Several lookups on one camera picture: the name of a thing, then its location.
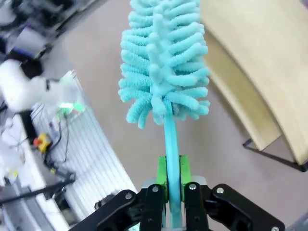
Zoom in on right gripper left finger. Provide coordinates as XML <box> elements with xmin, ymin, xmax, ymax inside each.
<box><xmin>68</xmin><ymin>155</ymin><xmax>169</xmax><ymax>231</ymax></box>

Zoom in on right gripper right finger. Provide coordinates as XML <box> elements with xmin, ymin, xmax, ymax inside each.
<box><xmin>179</xmin><ymin>154</ymin><xmax>286</xmax><ymax>231</ymax></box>

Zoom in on white ribbed panel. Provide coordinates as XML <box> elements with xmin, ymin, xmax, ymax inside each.
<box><xmin>31</xmin><ymin>69</ymin><xmax>138</xmax><ymax>218</ymax></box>

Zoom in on green lit circuit board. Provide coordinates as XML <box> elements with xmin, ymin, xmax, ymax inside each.
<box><xmin>56</xmin><ymin>101</ymin><xmax>85</xmax><ymax>119</ymax></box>

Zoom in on teal chenille duster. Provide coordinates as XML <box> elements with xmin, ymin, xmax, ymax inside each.
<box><xmin>118</xmin><ymin>0</ymin><xmax>211</xmax><ymax>229</ymax></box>

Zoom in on yellow red emergency stop button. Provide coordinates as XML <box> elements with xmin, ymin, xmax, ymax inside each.
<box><xmin>33</xmin><ymin>133</ymin><xmax>52</xmax><ymax>154</ymax></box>

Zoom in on wooden two-tier shelf black frame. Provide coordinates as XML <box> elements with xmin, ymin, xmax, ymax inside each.
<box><xmin>199</xmin><ymin>0</ymin><xmax>308</xmax><ymax>173</ymax></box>

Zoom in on black metal bar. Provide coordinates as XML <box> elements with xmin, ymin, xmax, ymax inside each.
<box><xmin>0</xmin><ymin>172</ymin><xmax>77</xmax><ymax>208</ymax></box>

